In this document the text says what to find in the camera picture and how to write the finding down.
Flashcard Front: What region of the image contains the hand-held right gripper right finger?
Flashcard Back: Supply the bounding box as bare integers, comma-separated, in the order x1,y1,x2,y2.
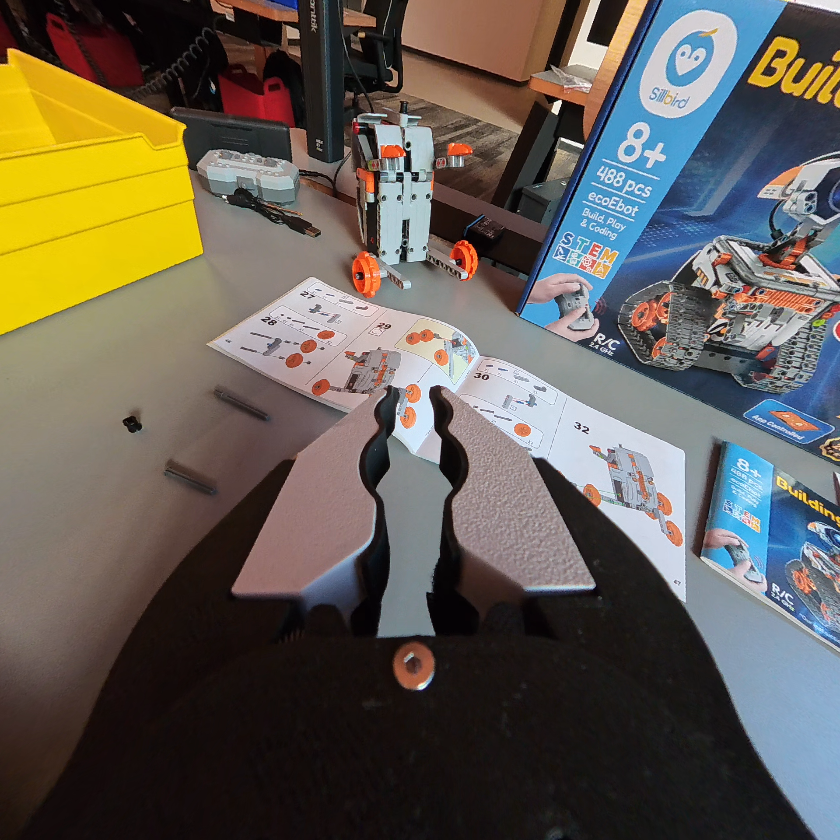
427,385,595,618

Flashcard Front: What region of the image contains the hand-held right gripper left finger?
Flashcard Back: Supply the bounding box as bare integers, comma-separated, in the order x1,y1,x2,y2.
233,388,400,618

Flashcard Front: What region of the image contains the thin dark axle piece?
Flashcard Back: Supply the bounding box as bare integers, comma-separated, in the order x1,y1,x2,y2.
213,385,274,425
163,458,220,498

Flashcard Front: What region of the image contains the yellow plastic bin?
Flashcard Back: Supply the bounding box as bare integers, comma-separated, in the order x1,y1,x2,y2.
0,49,206,337

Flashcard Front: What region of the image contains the grey desk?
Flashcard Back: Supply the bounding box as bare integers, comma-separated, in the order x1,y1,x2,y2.
0,164,840,840

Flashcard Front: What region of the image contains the open white instruction booklet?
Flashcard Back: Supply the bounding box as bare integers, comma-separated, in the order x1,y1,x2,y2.
208,275,689,603

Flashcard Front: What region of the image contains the small colourful booklet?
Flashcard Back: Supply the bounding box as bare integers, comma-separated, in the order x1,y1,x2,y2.
696,439,840,655

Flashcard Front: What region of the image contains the small black module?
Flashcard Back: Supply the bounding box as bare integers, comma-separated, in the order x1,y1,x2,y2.
461,213,509,252

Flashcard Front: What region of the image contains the grey orange robot model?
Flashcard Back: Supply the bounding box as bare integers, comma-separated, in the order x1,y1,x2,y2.
348,104,483,300

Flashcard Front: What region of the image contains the grey battery box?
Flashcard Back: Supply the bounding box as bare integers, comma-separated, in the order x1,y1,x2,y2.
195,147,301,206

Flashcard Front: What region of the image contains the blue toy robot box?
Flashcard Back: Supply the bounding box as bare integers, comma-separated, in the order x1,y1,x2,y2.
515,0,840,448

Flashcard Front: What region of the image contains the black flat box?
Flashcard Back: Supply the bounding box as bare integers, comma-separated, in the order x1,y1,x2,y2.
170,105,294,170

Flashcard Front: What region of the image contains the red bag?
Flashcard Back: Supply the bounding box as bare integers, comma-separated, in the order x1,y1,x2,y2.
216,65,299,128
45,12,144,89

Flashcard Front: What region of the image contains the black tall speaker box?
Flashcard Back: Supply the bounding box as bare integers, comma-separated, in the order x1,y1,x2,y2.
293,0,349,165

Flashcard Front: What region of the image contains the black office chair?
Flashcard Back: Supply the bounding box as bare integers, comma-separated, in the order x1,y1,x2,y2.
343,0,409,94

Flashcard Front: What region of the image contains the black coiled cable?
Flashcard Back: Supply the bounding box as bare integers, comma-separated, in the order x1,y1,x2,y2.
130,28,228,101

